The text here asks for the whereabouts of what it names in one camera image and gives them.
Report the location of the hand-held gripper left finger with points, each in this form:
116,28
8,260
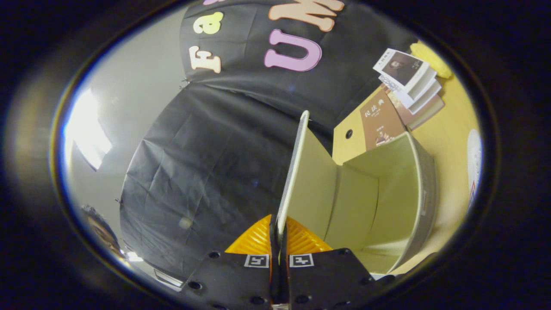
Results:
232,280

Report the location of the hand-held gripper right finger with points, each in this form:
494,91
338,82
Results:
327,280

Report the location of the grey fabric storage box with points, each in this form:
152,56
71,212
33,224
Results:
387,198

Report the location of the white striped canvas shoe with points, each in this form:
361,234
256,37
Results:
475,159

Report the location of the black backdrop cloth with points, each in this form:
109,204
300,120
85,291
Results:
206,163

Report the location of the person's head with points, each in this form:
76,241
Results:
101,232

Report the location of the brown cover book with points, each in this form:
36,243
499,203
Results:
379,120

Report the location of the thick white paperback book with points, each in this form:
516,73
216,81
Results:
424,97
426,116

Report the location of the ceiling light panel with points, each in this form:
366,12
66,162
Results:
86,129

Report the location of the yellow plush bread toy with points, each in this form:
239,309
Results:
432,60

